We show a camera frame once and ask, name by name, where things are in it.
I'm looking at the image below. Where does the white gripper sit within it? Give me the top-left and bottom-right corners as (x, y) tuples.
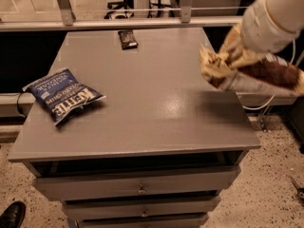
(218, 0), (299, 69)

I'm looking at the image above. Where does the brown Late July chip bag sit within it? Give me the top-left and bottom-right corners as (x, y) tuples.
(199, 46), (304, 98)

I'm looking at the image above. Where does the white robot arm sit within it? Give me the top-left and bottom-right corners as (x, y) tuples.
(221, 0), (304, 68)

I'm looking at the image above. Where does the dark rxbar chocolate bar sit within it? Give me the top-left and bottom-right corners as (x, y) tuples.
(118, 29), (138, 50)

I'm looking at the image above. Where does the blue Kettle chip bag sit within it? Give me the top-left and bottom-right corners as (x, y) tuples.
(23, 67), (105, 126)

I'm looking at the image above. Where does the grey drawer cabinet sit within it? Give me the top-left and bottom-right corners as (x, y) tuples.
(8, 27), (262, 228)

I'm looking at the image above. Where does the black office chair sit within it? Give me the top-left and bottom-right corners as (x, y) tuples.
(103, 0), (136, 20)

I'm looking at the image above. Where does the middle grey drawer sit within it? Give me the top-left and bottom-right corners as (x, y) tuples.
(63, 196), (220, 220)

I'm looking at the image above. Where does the grey drawer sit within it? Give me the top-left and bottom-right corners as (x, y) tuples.
(33, 166), (240, 200)
(63, 196), (220, 220)
(79, 213), (208, 228)

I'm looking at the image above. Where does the bottom grey drawer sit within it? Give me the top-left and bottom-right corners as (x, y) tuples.
(79, 213), (208, 228)

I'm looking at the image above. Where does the top grey drawer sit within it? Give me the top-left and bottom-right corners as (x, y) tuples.
(33, 166), (240, 200)

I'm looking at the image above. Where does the black leather shoe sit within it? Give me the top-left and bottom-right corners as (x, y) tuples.
(0, 201), (26, 228)

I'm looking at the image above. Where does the white cable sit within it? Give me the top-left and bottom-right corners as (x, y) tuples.
(241, 38), (304, 112)

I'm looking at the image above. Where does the metal railing frame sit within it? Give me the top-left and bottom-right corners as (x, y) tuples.
(0, 0), (247, 32)

